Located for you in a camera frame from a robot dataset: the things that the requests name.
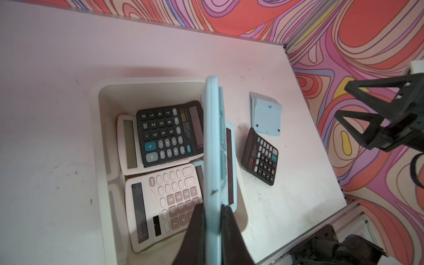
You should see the white plastic storage box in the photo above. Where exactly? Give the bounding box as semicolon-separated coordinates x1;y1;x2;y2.
91;77;250;265

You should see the small light blue calculator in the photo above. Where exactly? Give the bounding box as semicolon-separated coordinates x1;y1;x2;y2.
250;92;282;136

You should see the pink calculator face up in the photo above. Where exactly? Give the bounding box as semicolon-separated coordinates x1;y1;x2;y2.
117;115;203;176

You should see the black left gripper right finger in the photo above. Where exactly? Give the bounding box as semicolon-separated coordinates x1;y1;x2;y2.
221;205;255;265

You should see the pink calculator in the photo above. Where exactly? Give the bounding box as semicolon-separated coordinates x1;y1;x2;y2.
125;163;203;253

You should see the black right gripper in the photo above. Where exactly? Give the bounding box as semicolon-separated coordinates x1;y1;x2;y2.
335;73;424;152

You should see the black calculator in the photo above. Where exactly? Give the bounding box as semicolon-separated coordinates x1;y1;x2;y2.
136;100;204;167
241;128;279;186

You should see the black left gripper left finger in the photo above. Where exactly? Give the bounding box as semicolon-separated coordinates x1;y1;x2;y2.
172;203;206;265

